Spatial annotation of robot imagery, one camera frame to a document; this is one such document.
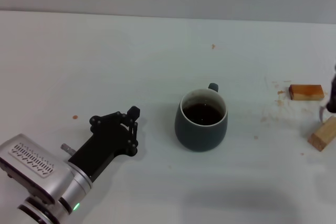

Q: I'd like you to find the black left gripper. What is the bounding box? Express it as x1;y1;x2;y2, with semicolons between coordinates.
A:
67;105;141;182

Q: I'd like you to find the light wooden block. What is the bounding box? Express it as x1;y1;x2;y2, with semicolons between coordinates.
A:
307;115;336;152

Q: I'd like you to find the grey ceramic cup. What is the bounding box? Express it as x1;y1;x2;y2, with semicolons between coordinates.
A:
174;82;228;153

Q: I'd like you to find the dark brown wooden block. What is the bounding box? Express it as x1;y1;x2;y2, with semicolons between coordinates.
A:
288;84;325;101

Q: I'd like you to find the dark coffee liquid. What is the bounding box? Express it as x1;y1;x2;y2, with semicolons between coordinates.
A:
182;102;224;126

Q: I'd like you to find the silver left wrist cable plug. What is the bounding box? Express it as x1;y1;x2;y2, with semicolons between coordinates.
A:
60;143;76;155

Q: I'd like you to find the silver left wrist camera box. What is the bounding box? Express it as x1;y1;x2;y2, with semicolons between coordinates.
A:
0;134;74;205

